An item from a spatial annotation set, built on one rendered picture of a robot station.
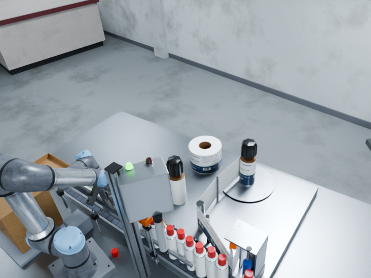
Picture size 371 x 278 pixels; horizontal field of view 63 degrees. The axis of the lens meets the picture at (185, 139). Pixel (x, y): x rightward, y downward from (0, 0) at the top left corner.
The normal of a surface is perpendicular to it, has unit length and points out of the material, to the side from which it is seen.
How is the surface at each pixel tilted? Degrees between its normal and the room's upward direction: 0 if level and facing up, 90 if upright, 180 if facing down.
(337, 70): 90
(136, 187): 90
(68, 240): 7
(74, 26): 90
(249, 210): 0
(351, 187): 0
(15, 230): 90
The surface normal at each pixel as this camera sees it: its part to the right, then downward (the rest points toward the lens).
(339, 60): -0.74, 0.44
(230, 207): -0.07, -0.80
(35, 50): 0.67, 0.40
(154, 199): 0.31, 0.54
